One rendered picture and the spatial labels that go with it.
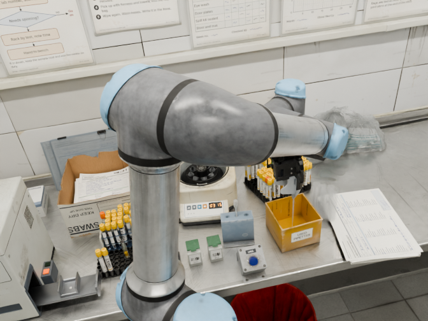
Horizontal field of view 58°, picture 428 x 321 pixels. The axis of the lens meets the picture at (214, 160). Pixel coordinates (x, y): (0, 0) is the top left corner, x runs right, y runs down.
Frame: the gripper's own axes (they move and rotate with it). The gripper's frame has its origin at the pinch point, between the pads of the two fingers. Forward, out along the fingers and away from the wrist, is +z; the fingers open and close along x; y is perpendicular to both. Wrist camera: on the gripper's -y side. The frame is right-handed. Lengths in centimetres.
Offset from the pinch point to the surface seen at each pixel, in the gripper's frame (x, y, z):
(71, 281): -2, 69, 13
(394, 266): -16, -63, 78
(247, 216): -2.6, 14.0, 7.5
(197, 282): 7.9, 33.8, 17.6
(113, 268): -4, 57, 15
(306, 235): 6.3, -1.4, 12.6
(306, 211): -2.8, -6.3, 12.1
